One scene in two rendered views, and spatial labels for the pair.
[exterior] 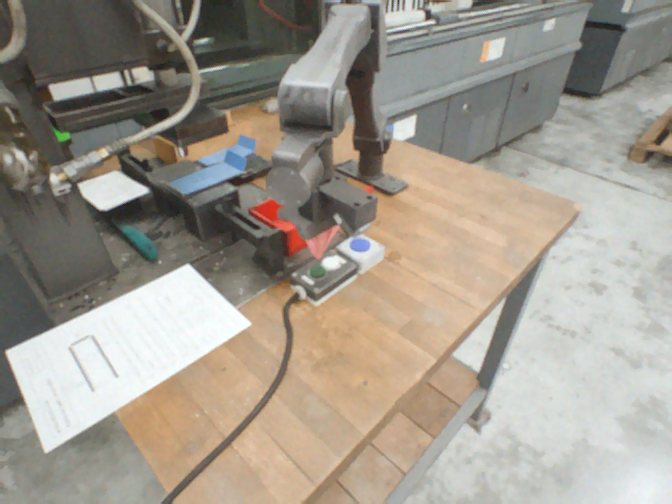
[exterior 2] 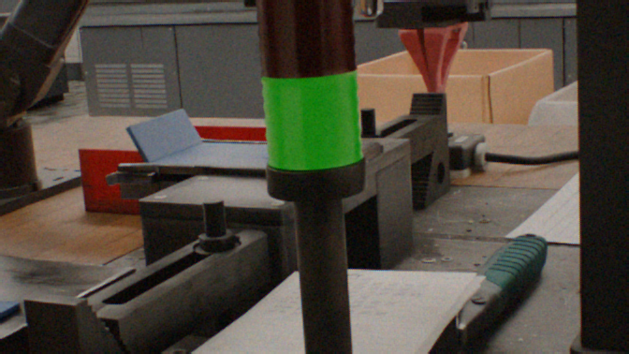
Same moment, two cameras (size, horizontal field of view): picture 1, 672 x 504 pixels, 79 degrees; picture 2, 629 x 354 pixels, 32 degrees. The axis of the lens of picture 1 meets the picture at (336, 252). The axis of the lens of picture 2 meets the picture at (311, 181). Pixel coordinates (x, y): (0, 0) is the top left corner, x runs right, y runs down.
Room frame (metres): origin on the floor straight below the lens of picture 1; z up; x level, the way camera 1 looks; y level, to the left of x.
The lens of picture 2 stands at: (0.96, 0.99, 1.14)
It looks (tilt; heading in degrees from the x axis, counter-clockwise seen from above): 13 degrees down; 253
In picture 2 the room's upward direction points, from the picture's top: 4 degrees counter-clockwise
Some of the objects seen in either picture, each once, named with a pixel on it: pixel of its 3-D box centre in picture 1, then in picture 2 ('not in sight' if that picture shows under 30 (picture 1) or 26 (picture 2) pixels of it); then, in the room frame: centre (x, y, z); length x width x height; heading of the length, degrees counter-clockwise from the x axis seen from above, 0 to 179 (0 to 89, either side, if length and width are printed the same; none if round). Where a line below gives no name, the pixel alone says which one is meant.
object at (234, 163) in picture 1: (208, 170); (246, 140); (0.78, 0.27, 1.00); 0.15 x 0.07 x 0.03; 136
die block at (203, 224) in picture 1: (195, 200); (290, 235); (0.77, 0.31, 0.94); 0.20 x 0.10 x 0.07; 46
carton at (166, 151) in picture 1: (205, 139); not in sight; (1.11, 0.37, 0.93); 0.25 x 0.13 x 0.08; 136
